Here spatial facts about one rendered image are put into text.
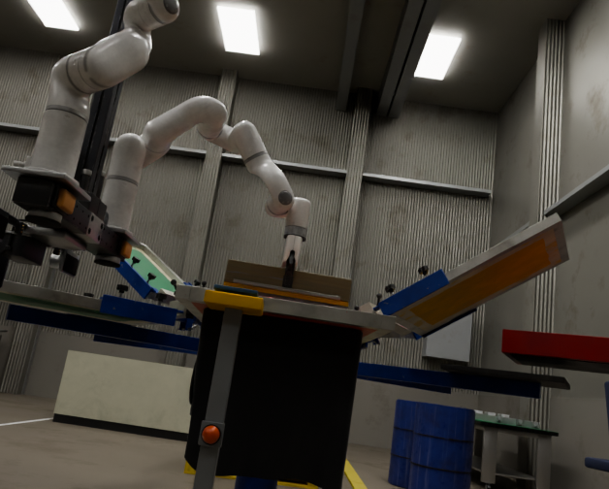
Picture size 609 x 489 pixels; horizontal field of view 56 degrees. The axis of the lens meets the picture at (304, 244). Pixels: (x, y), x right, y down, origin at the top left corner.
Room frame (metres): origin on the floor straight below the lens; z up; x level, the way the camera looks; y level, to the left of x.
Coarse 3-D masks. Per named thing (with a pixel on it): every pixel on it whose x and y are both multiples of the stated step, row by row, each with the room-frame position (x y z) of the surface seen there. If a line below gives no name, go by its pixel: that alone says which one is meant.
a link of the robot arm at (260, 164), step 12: (252, 156) 1.76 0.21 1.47; (264, 156) 1.77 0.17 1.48; (252, 168) 1.77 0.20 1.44; (264, 168) 1.75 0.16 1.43; (276, 168) 1.75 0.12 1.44; (264, 180) 1.74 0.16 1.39; (276, 180) 1.74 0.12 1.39; (276, 192) 1.74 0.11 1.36; (288, 192) 1.75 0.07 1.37; (276, 204) 1.75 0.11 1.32; (288, 204) 1.76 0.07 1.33
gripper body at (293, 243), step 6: (288, 234) 1.82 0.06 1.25; (288, 240) 1.80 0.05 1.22; (294, 240) 1.80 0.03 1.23; (300, 240) 1.81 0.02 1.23; (288, 246) 1.80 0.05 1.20; (294, 246) 1.80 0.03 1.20; (300, 246) 1.81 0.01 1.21; (288, 252) 1.80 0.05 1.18; (288, 258) 1.84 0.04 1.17; (294, 258) 1.81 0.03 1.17; (282, 264) 1.82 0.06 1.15; (288, 264) 1.84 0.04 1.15
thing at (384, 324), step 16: (176, 288) 1.51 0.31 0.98; (192, 288) 1.51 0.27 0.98; (208, 288) 1.51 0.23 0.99; (192, 304) 1.59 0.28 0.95; (272, 304) 1.51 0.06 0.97; (288, 304) 1.52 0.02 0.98; (304, 304) 1.52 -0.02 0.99; (320, 320) 1.54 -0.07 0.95; (336, 320) 1.52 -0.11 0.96; (352, 320) 1.52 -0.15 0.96; (368, 320) 1.52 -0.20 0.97; (384, 320) 1.52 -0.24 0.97; (368, 336) 1.75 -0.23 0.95
